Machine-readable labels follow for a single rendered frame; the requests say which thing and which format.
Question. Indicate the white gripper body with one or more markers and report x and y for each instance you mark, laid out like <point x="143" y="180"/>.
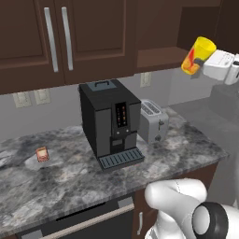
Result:
<point x="217" y="65"/>

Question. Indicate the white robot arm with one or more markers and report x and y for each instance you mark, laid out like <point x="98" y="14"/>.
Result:
<point x="174" y="199"/>

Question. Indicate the yellow cup with orange print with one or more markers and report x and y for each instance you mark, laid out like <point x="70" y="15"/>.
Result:
<point x="199" y="51"/>

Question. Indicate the open dark brown cabinet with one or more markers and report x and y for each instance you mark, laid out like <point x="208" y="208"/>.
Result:
<point x="158" y="31"/>

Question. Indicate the dark brown cabinet door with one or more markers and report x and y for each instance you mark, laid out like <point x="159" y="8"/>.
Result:
<point x="99" y="34"/>
<point x="21" y="37"/>

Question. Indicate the silver toaster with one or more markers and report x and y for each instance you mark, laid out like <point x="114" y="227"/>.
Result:
<point x="153" y="124"/>

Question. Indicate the black coffee machine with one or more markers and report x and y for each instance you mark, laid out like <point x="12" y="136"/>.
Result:
<point x="105" y="124"/>

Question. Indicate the small red snack packet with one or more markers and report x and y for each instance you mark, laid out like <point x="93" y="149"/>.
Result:
<point x="42" y="154"/>

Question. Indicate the black dishwasher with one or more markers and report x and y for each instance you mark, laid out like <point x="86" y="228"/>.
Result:
<point x="93" y="222"/>

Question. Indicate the cream wall outlet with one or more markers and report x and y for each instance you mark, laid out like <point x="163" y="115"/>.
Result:
<point x="21" y="99"/>
<point x="42" y="96"/>
<point x="145" y="79"/>

